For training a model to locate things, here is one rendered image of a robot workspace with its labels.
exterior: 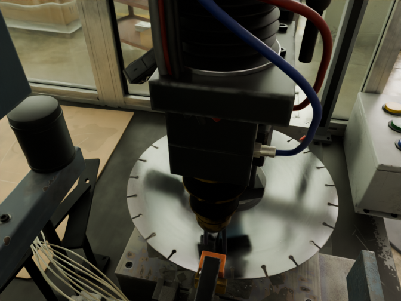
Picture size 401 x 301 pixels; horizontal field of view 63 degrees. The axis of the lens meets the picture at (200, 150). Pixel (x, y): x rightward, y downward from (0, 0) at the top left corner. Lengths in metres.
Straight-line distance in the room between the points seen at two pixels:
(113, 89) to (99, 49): 0.13
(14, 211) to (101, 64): 0.69
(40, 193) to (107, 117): 0.65
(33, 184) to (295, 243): 0.34
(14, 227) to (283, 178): 0.38
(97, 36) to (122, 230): 0.54
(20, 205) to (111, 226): 0.35
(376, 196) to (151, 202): 0.49
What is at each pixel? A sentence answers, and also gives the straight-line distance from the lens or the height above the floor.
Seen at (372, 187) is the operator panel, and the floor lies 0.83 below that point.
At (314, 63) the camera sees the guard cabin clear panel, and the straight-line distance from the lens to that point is 0.92.
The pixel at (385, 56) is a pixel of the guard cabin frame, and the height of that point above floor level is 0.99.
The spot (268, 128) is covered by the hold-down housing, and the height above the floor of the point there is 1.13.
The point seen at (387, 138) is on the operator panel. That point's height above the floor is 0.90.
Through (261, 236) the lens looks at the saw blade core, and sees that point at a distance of 0.47.
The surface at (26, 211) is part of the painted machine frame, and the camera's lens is 0.41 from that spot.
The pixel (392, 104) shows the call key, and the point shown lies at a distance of 0.90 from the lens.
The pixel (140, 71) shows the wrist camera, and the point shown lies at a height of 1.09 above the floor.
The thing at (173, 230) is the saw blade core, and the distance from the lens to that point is 0.47.
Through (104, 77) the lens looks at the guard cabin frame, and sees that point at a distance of 1.05.
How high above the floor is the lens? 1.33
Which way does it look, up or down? 41 degrees down
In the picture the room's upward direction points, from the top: straight up
